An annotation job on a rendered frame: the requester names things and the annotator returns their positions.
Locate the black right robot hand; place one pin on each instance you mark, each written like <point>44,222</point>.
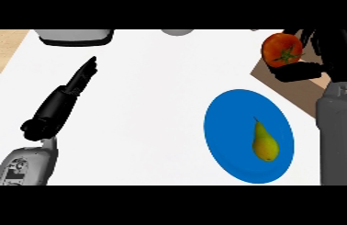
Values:
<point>316,68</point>

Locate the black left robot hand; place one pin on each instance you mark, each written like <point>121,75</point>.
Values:
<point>56,107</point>

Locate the small grey round object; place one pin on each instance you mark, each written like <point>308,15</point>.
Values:
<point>177,31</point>

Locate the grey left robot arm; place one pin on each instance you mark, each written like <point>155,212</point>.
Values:
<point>26,166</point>

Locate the blue plate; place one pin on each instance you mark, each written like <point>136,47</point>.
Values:
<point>235,133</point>

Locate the red tomato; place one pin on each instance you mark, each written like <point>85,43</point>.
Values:
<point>280,50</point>

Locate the brown cardboard box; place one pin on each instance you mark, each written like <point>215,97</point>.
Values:
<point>298,89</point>

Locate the yellow-green pear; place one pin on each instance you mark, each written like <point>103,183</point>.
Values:
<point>264,143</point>

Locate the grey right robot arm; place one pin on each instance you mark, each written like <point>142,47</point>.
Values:
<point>334,133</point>

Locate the grey appliance with black base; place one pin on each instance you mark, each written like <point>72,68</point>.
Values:
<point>74,36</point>

